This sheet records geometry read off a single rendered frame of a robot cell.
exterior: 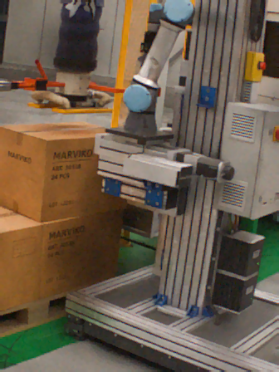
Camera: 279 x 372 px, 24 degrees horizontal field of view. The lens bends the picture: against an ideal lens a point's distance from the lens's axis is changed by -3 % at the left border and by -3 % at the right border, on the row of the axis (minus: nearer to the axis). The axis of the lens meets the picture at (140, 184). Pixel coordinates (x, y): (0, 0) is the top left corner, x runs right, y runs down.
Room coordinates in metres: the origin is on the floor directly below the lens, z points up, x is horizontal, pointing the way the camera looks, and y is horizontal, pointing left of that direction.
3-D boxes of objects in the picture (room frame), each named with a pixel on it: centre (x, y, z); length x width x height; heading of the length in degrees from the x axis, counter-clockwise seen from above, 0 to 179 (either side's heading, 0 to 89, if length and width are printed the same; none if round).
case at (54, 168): (3.43, 0.41, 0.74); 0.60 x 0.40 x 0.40; 139
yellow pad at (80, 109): (3.38, 0.33, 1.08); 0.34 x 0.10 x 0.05; 141
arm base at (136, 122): (3.03, 0.03, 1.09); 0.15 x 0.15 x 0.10
